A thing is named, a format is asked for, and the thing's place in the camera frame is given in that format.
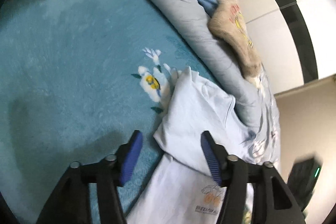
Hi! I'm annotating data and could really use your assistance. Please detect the light blue long-sleeve shirt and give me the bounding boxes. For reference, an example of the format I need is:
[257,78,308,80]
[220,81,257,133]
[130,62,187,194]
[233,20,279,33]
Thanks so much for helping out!
[127,68,256,223]

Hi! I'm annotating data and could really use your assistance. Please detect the teal floral bed blanket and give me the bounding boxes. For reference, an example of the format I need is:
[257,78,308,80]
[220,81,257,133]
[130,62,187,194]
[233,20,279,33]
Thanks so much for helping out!
[1,0,206,223]

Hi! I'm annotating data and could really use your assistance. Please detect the beige fuzzy sweater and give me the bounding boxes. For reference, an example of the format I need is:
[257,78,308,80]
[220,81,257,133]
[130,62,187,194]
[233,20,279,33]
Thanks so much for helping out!
[208,0,262,82]

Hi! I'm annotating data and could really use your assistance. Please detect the white wardrobe black stripe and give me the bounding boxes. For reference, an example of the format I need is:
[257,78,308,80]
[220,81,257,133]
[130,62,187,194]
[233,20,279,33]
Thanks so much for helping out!
[238,0,335,93]

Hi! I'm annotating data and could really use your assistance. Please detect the grey-blue floral duvet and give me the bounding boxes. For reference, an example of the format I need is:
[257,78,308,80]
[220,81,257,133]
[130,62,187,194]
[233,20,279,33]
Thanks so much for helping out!
[151,0,280,166]

